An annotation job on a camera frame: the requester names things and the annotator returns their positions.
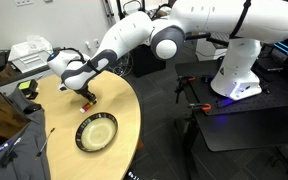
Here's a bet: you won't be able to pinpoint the black robot cart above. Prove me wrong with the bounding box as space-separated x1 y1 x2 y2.
174 59 288 153

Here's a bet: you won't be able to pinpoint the grey cloth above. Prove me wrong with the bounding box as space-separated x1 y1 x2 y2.
0 87 52 180

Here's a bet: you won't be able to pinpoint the black cable on robot arm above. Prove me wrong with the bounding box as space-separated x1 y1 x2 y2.
229 0 253 40

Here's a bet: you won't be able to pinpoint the white wall outlet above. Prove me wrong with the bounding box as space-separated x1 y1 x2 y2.
13 0 35 7

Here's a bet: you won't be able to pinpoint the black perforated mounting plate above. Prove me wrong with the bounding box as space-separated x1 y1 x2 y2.
174 59 288 116

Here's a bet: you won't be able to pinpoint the black cabinet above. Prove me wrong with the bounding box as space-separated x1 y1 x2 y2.
130 44 167 79

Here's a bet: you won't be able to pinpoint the thin black pen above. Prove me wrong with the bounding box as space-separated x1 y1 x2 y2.
34 127 56 158

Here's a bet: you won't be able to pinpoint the white floor cables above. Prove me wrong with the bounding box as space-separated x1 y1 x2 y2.
112 52 134 78

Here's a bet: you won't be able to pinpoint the black bowl with cream inside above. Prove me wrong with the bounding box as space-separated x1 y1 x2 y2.
74 111 119 153

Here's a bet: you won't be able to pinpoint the white plastic tray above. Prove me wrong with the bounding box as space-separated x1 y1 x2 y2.
7 35 54 74

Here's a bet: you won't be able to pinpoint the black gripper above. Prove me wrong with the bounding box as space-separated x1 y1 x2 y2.
74 84 98 103

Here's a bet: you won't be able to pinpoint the black clamp with orange handle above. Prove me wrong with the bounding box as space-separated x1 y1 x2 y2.
183 102 213 134
174 75 197 104

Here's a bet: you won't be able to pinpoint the black computer mouse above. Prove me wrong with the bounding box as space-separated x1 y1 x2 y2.
23 103 43 115

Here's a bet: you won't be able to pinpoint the black device with green label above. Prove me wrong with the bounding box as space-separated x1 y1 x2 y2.
17 79 40 101

